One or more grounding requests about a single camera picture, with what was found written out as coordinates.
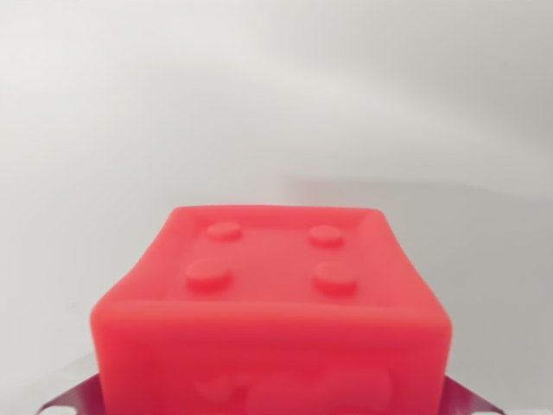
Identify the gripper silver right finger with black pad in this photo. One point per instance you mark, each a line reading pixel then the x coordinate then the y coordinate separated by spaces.
pixel 464 400

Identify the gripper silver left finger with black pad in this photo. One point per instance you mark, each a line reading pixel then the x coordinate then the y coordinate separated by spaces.
pixel 80 397

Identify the red cube with studs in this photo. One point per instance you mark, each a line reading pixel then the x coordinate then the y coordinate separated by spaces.
pixel 268 328

